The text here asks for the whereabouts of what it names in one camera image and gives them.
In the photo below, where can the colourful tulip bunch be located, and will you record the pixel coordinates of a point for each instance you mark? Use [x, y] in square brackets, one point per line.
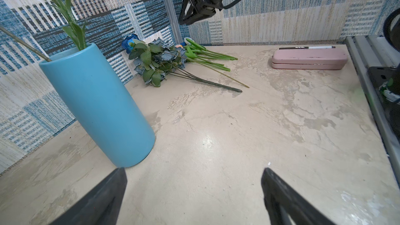
[199, 54]

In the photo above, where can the black white marker pen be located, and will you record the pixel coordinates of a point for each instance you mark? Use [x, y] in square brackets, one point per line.
[308, 47]

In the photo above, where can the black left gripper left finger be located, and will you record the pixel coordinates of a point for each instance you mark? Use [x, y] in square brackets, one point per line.
[100, 206]

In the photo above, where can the dark blue rose stem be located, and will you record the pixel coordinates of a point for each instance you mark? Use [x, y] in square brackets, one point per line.
[126, 42]

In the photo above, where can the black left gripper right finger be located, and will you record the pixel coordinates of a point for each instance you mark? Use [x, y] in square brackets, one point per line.
[285, 206]

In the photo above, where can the pale blue rose bouquet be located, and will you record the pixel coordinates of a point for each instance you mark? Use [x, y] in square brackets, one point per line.
[155, 60]

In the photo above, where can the light blue cylindrical vase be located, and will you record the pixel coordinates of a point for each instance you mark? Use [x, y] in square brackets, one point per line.
[100, 102]

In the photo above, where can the pink pencil case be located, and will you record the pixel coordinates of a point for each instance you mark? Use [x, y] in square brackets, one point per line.
[309, 59]

